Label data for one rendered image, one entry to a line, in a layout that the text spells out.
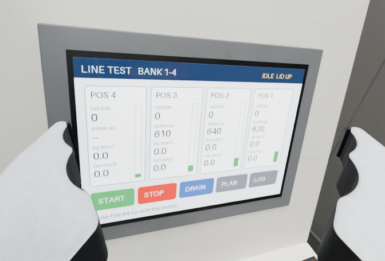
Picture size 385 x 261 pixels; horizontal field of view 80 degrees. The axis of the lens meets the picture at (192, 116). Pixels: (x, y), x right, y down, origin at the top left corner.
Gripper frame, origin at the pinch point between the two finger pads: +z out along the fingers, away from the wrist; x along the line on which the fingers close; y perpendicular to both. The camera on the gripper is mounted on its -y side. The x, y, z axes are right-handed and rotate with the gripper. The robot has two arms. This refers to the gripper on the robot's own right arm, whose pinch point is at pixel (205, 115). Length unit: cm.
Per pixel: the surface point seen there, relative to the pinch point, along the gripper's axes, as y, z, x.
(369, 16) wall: 7, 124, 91
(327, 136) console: 22.9, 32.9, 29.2
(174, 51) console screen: 2.7, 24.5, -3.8
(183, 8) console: -3.1, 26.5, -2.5
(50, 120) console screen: 10.5, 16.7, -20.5
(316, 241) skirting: 149, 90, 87
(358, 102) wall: 50, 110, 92
